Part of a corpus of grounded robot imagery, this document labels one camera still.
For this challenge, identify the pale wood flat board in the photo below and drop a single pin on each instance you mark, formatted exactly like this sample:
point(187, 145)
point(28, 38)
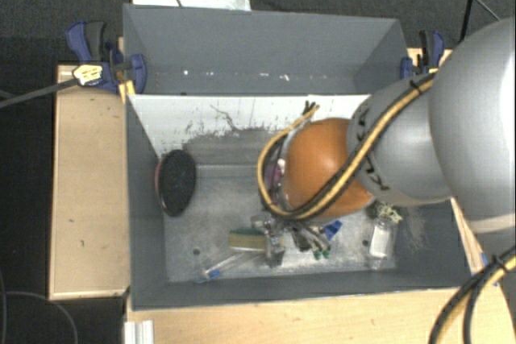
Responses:
point(88, 181)

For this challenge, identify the small blue plastic piece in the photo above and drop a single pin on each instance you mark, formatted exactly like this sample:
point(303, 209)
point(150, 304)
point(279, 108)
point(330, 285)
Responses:
point(333, 230)

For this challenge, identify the clear plastic tube blue tip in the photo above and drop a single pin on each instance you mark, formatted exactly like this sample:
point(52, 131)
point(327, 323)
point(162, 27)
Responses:
point(225, 264)

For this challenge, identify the green and yellow sponge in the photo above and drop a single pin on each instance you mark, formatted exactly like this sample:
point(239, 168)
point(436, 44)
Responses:
point(246, 239)

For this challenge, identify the black oval disc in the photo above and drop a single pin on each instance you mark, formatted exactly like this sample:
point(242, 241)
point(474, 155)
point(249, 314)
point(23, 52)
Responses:
point(176, 183)

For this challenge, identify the pale patterned small object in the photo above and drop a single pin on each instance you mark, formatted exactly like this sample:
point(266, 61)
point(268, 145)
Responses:
point(388, 211)

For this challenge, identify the grey metal bin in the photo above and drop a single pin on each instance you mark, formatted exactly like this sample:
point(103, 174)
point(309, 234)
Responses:
point(225, 189)

